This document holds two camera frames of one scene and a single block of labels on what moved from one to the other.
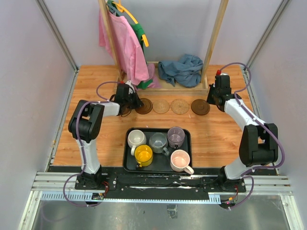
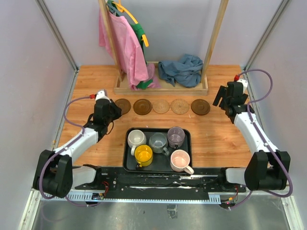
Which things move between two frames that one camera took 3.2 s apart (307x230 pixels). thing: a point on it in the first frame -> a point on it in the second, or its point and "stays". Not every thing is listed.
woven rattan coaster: (161, 106) stays
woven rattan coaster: (179, 106) stays
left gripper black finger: (138, 102) -> (114, 107)
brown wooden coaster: (200, 107) stays
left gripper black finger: (140, 104) -> (118, 113)
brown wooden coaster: (146, 108) stays
